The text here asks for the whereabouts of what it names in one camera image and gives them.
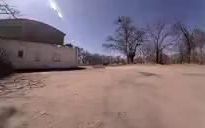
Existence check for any white building with dark roof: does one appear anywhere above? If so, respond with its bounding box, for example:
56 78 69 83
0 18 80 71

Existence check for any row of bare trees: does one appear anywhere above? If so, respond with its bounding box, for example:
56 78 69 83
77 15 205 66

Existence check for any sandy dirt ground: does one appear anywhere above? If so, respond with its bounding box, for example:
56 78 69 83
0 63 205 128

